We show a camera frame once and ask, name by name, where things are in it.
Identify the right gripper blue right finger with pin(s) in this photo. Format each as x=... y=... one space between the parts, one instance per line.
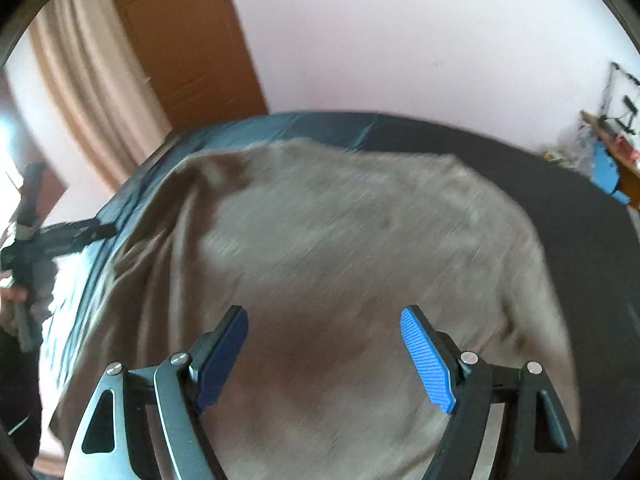
x=535 y=440

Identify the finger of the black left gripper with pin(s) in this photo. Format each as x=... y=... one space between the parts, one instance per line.
x=72 y=237

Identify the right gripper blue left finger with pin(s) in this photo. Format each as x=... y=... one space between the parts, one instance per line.
x=113 y=440

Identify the grey-brown fleece garment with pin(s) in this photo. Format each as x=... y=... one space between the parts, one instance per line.
x=324 y=249

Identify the person's left hand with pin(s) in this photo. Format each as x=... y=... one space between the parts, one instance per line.
x=11 y=295

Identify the beige curtain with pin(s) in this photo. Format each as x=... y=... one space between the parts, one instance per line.
x=98 y=84

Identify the dark blue bed cover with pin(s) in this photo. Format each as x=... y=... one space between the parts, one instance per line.
x=590 y=246

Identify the brown wooden door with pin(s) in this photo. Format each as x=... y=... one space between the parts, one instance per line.
x=195 y=56

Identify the wooden desk with clutter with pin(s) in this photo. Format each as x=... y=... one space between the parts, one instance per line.
x=605 y=146

